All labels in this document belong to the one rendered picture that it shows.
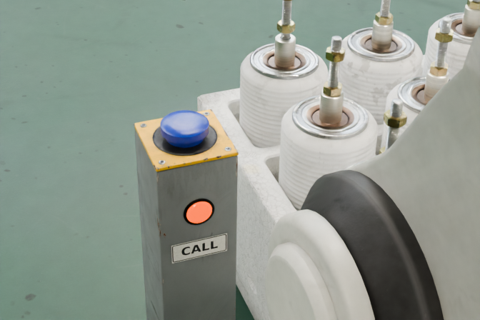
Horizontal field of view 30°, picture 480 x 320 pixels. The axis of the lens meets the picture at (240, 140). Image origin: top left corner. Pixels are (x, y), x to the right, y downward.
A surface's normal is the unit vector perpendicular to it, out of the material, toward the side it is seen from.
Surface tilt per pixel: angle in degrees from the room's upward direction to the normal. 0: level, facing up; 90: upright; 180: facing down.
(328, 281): 90
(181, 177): 90
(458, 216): 90
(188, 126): 0
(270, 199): 0
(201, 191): 90
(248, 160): 0
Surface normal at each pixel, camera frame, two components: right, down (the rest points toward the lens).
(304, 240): -0.92, 0.21
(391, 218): 0.07, -0.72
